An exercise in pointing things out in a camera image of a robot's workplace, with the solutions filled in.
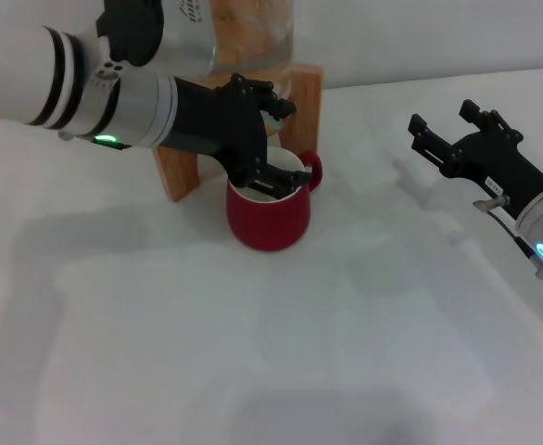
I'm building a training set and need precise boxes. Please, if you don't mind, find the red cup white inside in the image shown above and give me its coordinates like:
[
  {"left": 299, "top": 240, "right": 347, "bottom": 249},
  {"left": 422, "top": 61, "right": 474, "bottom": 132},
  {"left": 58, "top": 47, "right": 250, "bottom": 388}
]
[{"left": 226, "top": 147, "right": 323, "bottom": 253}]

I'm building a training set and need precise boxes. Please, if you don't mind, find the clear glass dispenser jar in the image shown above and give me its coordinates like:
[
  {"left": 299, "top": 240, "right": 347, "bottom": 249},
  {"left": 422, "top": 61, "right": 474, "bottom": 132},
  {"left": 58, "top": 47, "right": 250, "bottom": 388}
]
[{"left": 206, "top": 0, "right": 297, "bottom": 78}]

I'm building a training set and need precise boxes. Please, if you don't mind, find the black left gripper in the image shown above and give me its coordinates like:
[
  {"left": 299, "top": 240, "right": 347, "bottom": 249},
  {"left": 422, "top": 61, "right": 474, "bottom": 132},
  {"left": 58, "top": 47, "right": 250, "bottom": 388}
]
[{"left": 169, "top": 72, "right": 313, "bottom": 201}]

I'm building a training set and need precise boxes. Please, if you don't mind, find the wooden dispenser stand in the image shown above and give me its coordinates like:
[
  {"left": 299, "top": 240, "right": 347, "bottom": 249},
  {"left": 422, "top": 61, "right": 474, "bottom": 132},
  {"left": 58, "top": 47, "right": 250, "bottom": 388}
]
[{"left": 154, "top": 62, "right": 324, "bottom": 204}]

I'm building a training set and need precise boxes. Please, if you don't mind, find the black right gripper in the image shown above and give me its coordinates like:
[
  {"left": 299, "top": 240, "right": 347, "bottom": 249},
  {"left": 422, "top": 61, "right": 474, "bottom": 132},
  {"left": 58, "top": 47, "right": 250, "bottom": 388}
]
[{"left": 408, "top": 98, "right": 543, "bottom": 220}]

